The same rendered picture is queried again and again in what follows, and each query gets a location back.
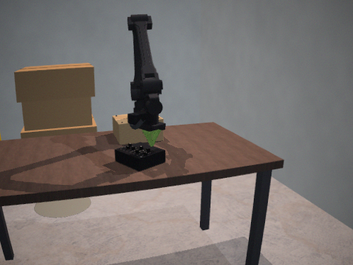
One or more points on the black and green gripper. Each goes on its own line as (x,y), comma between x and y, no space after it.
(151,132)

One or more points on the black lighting desk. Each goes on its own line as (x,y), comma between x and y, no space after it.
(138,158)

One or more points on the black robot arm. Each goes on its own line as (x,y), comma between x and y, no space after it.
(139,24)

